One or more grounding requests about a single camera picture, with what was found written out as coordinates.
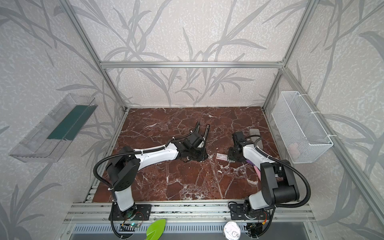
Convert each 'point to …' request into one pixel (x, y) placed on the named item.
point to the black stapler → (207, 129)
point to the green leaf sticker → (155, 231)
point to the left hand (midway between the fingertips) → (209, 153)
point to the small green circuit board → (134, 225)
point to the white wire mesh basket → (302, 133)
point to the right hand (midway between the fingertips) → (232, 152)
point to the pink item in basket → (294, 151)
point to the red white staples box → (221, 156)
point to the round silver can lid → (231, 231)
